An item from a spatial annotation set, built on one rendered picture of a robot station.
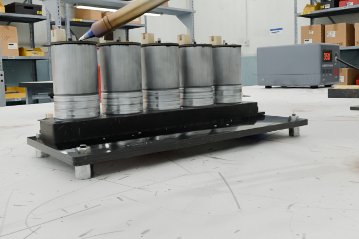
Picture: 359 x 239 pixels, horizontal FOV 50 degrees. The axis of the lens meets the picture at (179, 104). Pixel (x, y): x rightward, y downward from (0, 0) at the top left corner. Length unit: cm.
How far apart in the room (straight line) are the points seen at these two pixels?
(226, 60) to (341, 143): 9
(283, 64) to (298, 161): 69
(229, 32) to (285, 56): 524
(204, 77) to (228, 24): 588
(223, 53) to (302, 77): 60
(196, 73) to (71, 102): 9
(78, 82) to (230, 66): 11
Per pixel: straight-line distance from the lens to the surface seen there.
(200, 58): 25
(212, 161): 19
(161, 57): 23
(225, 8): 620
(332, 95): 59
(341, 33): 475
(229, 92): 27
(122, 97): 22
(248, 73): 586
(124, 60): 22
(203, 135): 20
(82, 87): 21
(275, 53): 89
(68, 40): 21
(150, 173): 17
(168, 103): 23
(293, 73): 87
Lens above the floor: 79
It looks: 5 degrees down
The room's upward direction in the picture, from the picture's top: 2 degrees counter-clockwise
